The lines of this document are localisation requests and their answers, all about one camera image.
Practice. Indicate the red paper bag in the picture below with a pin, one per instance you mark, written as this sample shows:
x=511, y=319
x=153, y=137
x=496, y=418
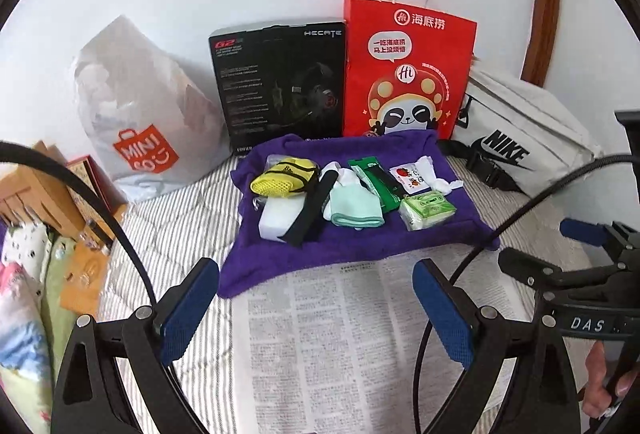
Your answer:
x=365, y=64

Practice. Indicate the yellow mesh pouch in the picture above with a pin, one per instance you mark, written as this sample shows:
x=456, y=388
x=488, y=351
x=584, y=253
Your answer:
x=280, y=179

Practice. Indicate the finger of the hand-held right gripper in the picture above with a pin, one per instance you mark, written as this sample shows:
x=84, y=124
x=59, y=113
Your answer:
x=582, y=231
x=530, y=266

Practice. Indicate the white sponge block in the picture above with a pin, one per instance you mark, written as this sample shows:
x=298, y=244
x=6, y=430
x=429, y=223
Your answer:
x=277, y=216

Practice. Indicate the wooden rack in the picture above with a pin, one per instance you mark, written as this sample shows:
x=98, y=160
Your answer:
x=35, y=184

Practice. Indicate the green tissue pack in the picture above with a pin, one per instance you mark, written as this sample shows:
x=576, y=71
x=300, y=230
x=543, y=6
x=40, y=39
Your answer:
x=425, y=209

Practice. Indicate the patterned book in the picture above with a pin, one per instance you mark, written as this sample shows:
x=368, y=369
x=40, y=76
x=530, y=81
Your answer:
x=95, y=194

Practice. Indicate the green blanket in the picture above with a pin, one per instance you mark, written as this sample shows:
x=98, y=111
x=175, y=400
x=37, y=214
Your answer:
x=57, y=294

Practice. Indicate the person's right hand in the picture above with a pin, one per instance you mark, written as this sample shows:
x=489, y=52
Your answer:
x=595, y=389

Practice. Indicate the white cloth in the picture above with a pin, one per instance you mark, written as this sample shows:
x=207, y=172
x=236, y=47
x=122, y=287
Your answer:
x=442, y=184

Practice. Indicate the purple towel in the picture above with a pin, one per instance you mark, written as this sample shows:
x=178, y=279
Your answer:
x=360, y=244

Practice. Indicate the mint green sock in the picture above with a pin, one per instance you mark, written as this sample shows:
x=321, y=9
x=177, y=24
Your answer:
x=355, y=204

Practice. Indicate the newspaper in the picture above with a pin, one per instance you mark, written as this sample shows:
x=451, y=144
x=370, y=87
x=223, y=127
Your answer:
x=325, y=339

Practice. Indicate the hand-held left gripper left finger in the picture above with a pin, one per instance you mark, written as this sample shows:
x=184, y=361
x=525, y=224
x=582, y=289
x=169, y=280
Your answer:
x=192, y=309

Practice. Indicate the white plastic shopping bag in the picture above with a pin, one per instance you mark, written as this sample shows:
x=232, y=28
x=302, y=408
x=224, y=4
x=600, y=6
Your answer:
x=140, y=89

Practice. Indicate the white waist bag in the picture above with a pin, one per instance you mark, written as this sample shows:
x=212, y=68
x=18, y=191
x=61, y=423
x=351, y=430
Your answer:
x=525, y=109

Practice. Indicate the fruit print wipe packet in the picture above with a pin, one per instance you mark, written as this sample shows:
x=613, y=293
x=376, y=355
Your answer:
x=407, y=176

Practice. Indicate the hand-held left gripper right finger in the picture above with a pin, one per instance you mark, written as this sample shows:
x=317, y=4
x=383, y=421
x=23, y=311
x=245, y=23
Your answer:
x=445, y=314

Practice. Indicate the black headset box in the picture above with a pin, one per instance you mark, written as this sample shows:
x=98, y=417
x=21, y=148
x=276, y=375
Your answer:
x=260, y=79

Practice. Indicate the striped bed sheet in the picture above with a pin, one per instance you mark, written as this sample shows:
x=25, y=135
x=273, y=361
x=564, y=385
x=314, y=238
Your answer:
x=165, y=234

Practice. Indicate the long green packet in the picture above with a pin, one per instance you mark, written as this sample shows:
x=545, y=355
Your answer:
x=372, y=174

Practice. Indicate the floral pillows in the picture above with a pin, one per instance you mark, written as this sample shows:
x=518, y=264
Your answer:
x=20, y=339

